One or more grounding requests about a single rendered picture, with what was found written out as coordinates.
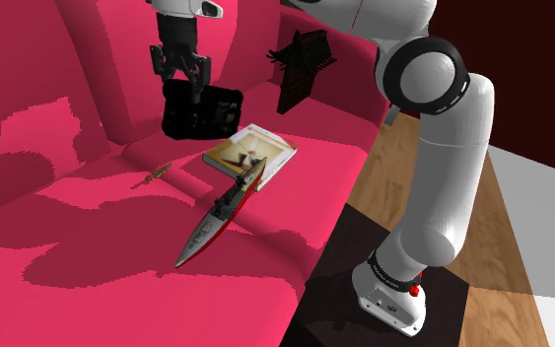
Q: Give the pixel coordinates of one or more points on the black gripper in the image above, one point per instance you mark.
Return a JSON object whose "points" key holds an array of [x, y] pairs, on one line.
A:
{"points": [[177, 33]]}

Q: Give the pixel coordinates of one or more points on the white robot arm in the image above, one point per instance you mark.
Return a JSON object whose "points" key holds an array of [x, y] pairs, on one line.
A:
{"points": [[450, 192]]}

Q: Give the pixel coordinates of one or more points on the black boxy object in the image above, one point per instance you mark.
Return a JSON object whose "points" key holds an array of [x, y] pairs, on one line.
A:
{"points": [[219, 117]]}

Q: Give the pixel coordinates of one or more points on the cream and red book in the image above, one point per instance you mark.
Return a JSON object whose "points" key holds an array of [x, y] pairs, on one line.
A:
{"points": [[238, 146]]}

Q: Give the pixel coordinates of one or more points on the small brown stick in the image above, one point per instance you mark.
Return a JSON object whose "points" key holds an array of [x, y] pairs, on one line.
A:
{"points": [[159, 172]]}

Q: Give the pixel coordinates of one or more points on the dark model building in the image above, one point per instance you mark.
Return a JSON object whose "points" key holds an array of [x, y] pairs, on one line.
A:
{"points": [[301, 67]]}

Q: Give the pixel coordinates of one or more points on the grey model warship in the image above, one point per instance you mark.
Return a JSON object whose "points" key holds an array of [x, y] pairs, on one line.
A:
{"points": [[209, 228]]}

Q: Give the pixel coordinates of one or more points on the red sofa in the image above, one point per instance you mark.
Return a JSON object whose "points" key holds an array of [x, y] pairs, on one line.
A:
{"points": [[89, 240]]}

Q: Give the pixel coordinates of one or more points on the dark robot stand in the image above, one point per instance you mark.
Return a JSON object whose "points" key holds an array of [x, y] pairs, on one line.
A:
{"points": [[339, 298]]}

